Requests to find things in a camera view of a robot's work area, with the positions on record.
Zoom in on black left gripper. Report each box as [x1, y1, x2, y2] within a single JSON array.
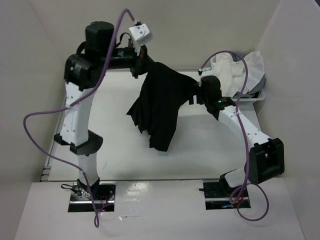
[[101, 39, 158, 78]]

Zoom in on black pleated skirt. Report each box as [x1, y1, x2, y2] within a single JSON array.
[[126, 62, 198, 152]]

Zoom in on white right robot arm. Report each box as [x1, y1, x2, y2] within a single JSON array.
[[189, 76, 285, 197]]

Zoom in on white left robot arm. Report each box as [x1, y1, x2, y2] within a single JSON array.
[[54, 21, 153, 200]]

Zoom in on white crumpled cloth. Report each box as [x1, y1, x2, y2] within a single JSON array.
[[210, 53, 249, 97]]

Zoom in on white plastic laundry basket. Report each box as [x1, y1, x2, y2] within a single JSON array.
[[240, 88, 266, 103]]

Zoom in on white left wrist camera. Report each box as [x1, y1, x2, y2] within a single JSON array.
[[129, 23, 153, 48]]

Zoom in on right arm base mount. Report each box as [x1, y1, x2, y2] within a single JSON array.
[[198, 179, 251, 211]]

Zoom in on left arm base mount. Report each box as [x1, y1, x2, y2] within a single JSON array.
[[60, 183, 116, 213]]

